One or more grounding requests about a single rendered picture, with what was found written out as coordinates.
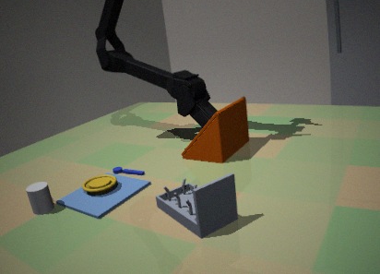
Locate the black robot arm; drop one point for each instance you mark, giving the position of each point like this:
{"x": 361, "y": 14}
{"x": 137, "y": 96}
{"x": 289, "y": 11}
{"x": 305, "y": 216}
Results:
{"x": 187, "y": 88}

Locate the blue flat rectangular slab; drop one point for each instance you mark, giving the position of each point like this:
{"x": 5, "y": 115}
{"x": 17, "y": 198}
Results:
{"x": 98, "y": 205}

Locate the grey dish rack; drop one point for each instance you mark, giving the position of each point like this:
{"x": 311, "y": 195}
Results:
{"x": 202, "y": 210}

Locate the dark grey cylinder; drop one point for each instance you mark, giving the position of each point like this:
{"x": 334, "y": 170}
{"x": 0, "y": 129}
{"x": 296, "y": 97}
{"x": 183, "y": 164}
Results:
{"x": 40, "y": 198}

